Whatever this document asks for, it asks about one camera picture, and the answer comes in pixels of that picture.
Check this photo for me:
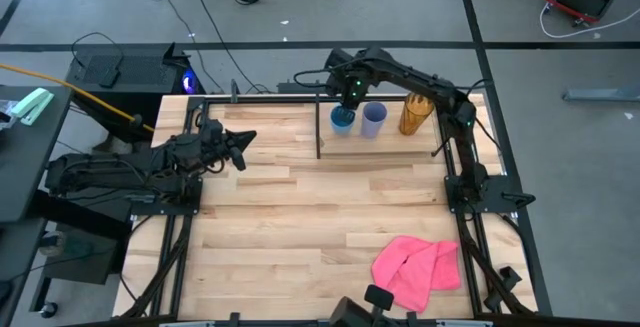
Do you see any yellow floor cable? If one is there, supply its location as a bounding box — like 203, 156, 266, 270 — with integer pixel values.
0, 62, 157, 134

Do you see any black computer tower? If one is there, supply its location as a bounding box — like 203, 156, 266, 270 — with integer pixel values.
65, 41, 207, 118

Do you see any light blue plastic cup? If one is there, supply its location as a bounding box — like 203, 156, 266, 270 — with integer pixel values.
328, 104, 358, 137

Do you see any small black box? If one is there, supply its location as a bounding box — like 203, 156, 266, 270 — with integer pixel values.
98, 68, 122, 90

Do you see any pink cloth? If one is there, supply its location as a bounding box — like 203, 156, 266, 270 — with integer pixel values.
370, 234, 463, 315

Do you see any long black floor cable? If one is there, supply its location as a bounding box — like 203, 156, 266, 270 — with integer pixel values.
184, 0, 274, 95

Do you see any black table-level camera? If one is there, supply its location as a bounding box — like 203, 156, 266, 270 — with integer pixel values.
328, 283, 397, 327

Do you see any black aluminium table frame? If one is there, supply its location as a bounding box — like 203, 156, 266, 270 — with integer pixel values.
112, 77, 542, 327

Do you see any black low cart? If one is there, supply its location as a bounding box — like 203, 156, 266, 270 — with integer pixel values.
28, 186, 132, 314

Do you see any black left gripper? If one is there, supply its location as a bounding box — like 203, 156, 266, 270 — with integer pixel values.
196, 117, 258, 173

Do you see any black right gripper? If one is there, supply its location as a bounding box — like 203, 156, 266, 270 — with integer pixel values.
324, 48, 377, 124

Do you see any amber ribbed plastic tumbler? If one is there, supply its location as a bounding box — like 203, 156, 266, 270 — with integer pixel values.
397, 90, 436, 137

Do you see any mint green stapler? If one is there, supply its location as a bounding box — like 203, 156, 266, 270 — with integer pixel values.
10, 86, 56, 127

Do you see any white floor cable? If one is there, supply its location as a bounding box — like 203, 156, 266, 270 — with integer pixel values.
538, 3, 640, 40

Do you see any black desk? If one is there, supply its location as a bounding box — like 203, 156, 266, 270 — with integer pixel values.
0, 84, 74, 224

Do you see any lavender plastic cup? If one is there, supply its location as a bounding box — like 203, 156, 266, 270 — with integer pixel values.
360, 100, 389, 140

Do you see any black power strip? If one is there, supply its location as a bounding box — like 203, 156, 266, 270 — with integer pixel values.
276, 81, 370, 95

